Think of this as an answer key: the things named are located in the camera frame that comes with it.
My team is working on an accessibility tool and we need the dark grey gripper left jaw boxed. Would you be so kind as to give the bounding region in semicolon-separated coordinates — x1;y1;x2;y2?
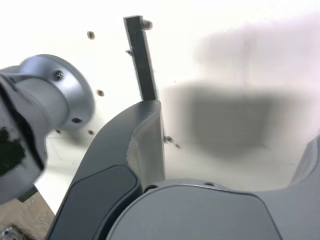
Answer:
46;99;166;240

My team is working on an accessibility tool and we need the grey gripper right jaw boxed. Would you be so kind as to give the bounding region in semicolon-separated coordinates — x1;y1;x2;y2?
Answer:
106;134;320;240

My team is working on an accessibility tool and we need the black tape strip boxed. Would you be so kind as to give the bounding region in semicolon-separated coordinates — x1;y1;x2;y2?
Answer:
122;15;161;102

